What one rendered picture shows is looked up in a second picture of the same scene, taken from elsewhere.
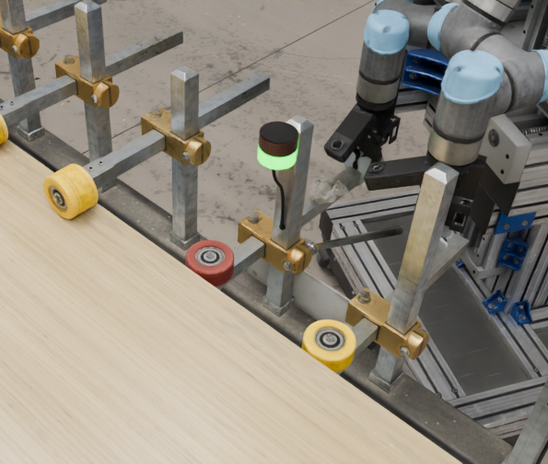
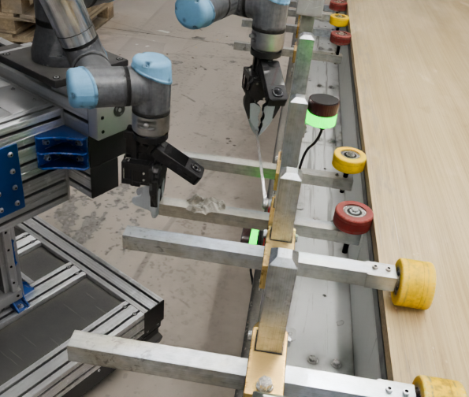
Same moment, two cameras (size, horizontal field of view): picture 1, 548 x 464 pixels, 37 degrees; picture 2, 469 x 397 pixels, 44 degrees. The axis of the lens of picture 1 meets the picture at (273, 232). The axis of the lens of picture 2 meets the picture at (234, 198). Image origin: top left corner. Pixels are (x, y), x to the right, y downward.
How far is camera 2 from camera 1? 190 cm
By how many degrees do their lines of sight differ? 88
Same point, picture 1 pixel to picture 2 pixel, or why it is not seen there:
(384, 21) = (159, 57)
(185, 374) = (437, 191)
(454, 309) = (30, 332)
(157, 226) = not seen: hidden behind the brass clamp
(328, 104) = not seen: outside the picture
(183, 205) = not seen: hidden behind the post
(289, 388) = (393, 160)
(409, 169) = (278, 72)
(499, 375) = (88, 293)
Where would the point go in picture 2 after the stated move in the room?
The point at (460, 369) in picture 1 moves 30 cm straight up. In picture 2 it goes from (96, 313) to (92, 239)
